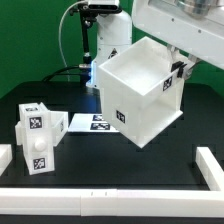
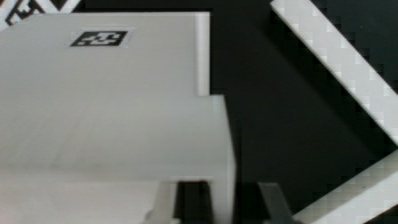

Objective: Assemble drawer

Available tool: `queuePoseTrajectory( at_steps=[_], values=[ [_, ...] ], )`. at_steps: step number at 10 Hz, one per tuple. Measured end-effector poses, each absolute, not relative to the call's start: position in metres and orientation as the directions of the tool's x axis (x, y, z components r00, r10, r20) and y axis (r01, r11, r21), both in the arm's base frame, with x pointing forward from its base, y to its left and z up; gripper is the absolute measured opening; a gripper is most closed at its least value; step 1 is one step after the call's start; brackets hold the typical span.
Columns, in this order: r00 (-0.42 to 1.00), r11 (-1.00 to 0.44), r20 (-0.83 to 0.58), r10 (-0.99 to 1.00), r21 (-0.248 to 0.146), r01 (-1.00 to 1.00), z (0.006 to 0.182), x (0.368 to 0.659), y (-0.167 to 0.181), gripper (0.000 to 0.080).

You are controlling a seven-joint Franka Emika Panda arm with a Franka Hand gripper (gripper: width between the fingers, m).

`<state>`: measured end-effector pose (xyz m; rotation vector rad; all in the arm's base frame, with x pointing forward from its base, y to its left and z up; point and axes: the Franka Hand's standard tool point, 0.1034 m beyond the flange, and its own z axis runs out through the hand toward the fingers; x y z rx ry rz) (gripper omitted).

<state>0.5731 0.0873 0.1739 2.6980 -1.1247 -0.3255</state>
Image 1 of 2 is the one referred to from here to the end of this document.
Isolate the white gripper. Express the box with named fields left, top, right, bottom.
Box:
left=132, top=0, right=224, bottom=80

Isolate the white drawer box frame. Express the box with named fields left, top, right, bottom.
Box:
left=98, top=37, right=184, bottom=148

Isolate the white small drawer with knob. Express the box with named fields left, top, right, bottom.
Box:
left=15, top=103, right=68, bottom=175

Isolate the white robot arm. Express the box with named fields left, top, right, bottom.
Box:
left=86, top=0, right=224, bottom=101

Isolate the white marker sheet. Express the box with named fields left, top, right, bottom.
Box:
left=68, top=113, right=117, bottom=133

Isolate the white left fence block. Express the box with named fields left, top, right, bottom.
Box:
left=0, top=144, right=12, bottom=176

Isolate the black cable bundle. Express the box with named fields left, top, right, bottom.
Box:
left=41, top=0, right=98, bottom=83

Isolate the white right fence rail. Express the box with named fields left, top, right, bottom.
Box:
left=195, top=147, right=224, bottom=192

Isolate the white fence rail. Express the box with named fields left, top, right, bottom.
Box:
left=195, top=147, right=224, bottom=192
left=0, top=188, right=224, bottom=218

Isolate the white front fence rail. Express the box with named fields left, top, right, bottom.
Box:
left=0, top=188, right=224, bottom=218

